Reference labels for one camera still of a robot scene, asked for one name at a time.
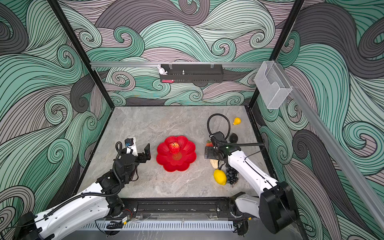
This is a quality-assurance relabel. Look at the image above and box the beige fake pear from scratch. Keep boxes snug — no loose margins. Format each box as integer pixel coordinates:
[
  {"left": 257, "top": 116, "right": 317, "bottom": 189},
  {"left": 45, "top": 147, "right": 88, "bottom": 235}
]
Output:
[{"left": 210, "top": 159, "right": 219, "bottom": 170}]

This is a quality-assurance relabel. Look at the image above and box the yellow fake lemon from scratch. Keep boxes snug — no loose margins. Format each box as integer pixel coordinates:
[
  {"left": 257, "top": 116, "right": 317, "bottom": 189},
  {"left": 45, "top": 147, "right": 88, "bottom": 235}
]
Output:
[{"left": 213, "top": 169, "right": 227, "bottom": 186}]

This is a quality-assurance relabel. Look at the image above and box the dark fake avocado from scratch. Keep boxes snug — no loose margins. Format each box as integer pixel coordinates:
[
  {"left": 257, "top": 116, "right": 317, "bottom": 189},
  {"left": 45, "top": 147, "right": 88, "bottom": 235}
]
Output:
[{"left": 229, "top": 133, "right": 239, "bottom": 143}]

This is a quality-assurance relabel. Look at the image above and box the red fake apple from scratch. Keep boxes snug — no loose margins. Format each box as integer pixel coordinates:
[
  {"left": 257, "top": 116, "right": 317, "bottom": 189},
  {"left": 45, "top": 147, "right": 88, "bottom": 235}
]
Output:
[{"left": 169, "top": 142, "right": 180, "bottom": 155}]

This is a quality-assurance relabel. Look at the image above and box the red flower-shaped fruit bowl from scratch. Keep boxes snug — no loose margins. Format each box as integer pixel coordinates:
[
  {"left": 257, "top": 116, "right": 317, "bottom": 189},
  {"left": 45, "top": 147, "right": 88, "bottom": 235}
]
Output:
[{"left": 156, "top": 136, "right": 197, "bottom": 172}]

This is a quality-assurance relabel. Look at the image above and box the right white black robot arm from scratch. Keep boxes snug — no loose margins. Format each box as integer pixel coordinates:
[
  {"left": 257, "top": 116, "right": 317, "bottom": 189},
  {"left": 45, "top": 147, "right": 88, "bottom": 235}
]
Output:
[{"left": 209, "top": 132, "right": 299, "bottom": 234}]

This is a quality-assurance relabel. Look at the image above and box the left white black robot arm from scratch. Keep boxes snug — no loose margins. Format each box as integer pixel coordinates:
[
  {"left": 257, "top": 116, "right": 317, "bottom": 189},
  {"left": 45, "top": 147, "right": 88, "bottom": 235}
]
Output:
[{"left": 13, "top": 142, "right": 151, "bottom": 240}]

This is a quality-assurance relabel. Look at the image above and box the dark fake grape bunch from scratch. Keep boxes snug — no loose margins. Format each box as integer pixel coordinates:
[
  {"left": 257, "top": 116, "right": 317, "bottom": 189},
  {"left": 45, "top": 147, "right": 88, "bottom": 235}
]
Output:
[{"left": 226, "top": 167, "right": 239, "bottom": 185}]

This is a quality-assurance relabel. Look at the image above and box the small yellow fake pear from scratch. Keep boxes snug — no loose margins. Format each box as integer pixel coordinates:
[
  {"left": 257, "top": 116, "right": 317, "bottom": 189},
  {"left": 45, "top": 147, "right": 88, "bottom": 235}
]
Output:
[{"left": 233, "top": 118, "right": 242, "bottom": 126}]

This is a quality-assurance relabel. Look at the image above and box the small white rabbit figurine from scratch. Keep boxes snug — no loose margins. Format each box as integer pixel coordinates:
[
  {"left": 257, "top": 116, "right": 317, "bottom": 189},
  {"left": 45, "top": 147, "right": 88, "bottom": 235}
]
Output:
[{"left": 157, "top": 65, "right": 168, "bottom": 75}]

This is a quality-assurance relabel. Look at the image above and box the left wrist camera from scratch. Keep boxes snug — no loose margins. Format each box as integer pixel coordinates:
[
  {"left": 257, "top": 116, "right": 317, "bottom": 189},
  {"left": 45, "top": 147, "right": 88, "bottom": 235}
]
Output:
[{"left": 125, "top": 138, "right": 138, "bottom": 157}]

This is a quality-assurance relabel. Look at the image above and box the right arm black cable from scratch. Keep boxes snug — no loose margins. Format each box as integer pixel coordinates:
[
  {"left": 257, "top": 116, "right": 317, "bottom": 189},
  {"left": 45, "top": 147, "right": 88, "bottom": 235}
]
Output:
[{"left": 206, "top": 113, "right": 266, "bottom": 151}]

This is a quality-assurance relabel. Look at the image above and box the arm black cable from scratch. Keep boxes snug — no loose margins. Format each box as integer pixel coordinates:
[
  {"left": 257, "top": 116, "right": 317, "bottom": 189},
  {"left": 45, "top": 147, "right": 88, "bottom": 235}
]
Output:
[
  {"left": 44, "top": 141, "right": 125, "bottom": 217},
  {"left": 206, "top": 113, "right": 266, "bottom": 151}
]

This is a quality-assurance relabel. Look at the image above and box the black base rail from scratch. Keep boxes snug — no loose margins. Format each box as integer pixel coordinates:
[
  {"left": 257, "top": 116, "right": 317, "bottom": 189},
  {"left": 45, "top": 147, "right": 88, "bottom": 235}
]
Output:
[{"left": 122, "top": 197, "right": 241, "bottom": 218}]

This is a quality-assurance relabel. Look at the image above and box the white perforated cable duct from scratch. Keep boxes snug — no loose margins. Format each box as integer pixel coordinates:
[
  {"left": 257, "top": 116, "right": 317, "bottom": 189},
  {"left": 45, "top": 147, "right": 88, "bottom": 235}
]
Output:
[{"left": 79, "top": 220, "right": 235, "bottom": 232}]

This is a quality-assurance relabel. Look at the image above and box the black wall shelf tray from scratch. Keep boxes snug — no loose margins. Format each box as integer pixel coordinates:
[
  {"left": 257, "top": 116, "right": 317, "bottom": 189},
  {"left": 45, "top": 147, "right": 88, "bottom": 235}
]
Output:
[{"left": 159, "top": 64, "right": 224, "bottom": 84}]

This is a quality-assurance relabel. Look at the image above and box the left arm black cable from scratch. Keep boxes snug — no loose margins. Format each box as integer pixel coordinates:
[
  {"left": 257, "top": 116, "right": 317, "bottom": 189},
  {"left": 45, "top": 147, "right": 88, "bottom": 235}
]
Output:
[{"left": 44, "top": 141, "right": 125, "bottom": 217}]

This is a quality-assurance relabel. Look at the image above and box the clear acrylic wall holder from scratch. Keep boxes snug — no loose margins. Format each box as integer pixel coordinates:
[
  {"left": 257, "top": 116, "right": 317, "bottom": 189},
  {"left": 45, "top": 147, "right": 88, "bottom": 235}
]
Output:
[{"left": 254, "top": 61, "right": 292, "bottom": 110}]

